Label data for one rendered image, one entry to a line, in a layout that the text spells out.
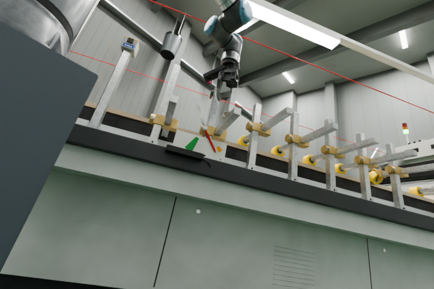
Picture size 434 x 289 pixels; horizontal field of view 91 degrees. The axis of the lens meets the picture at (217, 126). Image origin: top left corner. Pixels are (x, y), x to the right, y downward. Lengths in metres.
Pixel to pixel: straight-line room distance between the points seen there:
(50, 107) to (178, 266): 1.03
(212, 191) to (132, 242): 0.44
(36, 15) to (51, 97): 0.15
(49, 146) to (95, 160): 0.71
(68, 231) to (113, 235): 0.19
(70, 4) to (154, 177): 0.72
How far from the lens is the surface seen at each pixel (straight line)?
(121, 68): 1.20
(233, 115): 0.86
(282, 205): 1.20
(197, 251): 1.25
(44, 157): 0.34
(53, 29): 0.46
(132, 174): 1.02
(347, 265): 1.73
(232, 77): 0.99
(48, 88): 0.36
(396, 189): 1.78
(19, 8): 0.45
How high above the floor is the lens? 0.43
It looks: 24 degrees up
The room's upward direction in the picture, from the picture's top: 11 degrees clockwise
